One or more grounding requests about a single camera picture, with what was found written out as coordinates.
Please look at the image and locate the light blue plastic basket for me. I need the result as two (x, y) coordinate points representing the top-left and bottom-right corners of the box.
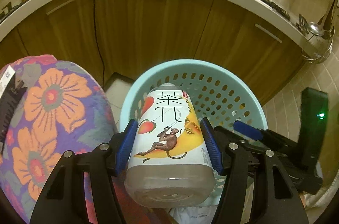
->
(119, 59), (268, 199)

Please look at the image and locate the floral tablecloth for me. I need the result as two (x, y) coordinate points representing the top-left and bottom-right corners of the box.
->
(1, 55), (117, 222)

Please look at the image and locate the black gas stove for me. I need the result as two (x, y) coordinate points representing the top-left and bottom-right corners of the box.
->
(0, 2), (21, 23)

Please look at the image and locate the black power cable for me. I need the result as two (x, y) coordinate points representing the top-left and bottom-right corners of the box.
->
(72, 0), (107, 87)

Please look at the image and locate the metal strainer ladle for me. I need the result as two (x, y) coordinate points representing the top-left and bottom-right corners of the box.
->
(299, 0), (338, 64)

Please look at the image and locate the peach tea plastic bottle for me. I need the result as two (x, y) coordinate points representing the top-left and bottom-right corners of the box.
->
(125, 83), (215, 209)

